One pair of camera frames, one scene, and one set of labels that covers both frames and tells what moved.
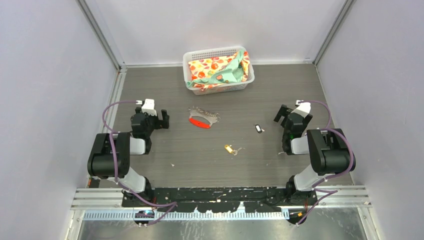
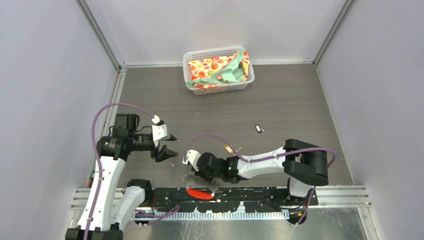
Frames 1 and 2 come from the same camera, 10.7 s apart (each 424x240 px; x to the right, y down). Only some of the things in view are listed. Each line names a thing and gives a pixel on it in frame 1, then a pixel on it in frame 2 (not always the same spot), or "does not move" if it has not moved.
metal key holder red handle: x=202 y=118 → x=201 y=192
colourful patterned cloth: x=208 y=72 does not move
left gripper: x=160 y=124 → x=164 y=153
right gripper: x=284 y=111 → x=200 y=173
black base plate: x=221 y=199 does not move
